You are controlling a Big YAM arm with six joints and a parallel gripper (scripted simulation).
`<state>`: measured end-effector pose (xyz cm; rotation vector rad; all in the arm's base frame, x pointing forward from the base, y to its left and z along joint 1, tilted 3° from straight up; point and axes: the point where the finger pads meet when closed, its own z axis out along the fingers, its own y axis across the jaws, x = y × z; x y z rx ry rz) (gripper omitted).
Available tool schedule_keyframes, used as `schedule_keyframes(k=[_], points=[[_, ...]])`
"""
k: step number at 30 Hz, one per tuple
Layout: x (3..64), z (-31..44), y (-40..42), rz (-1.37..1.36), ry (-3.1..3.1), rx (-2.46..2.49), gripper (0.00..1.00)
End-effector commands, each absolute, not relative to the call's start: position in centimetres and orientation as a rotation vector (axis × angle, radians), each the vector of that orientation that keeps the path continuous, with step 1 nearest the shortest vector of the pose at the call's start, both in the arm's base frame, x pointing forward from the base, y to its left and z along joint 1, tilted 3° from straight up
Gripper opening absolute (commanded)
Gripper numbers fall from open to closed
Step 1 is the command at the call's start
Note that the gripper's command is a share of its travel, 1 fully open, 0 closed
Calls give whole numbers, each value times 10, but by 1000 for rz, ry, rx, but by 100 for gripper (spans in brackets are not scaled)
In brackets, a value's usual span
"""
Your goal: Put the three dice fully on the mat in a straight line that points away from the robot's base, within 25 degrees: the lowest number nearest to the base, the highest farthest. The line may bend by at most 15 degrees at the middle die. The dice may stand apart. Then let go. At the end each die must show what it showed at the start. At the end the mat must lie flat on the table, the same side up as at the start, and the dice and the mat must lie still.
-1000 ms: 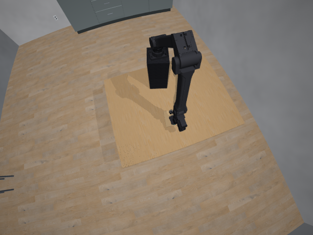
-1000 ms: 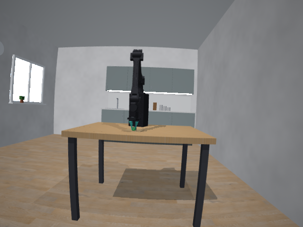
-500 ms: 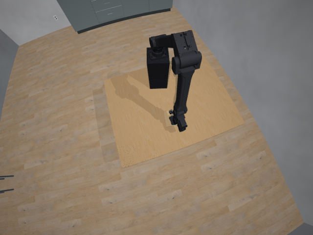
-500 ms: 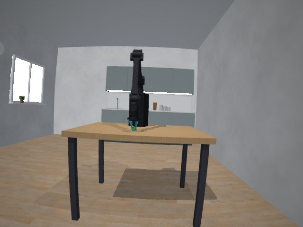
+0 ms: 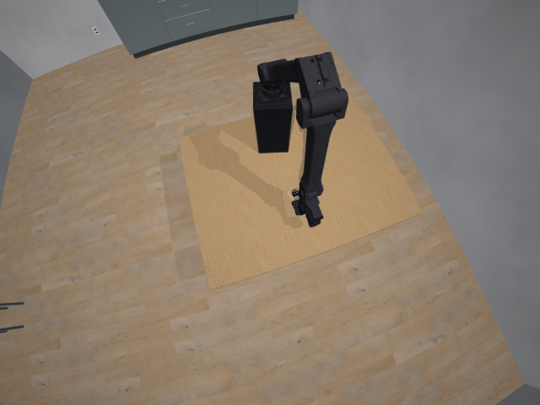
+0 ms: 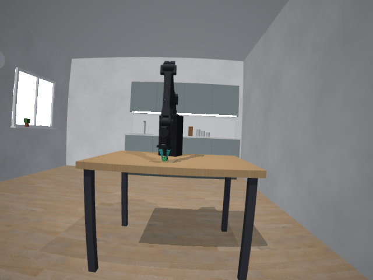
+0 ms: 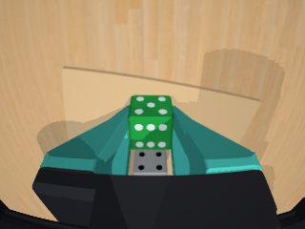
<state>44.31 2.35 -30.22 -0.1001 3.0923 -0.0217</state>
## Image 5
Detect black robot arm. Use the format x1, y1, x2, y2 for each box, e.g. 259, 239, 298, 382
256, 52, 348, 228

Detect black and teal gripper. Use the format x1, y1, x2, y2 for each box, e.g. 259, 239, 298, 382
292, 199, 305, 216

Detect beige flat mat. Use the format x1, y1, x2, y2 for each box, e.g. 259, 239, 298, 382
282, 190, 305, 219

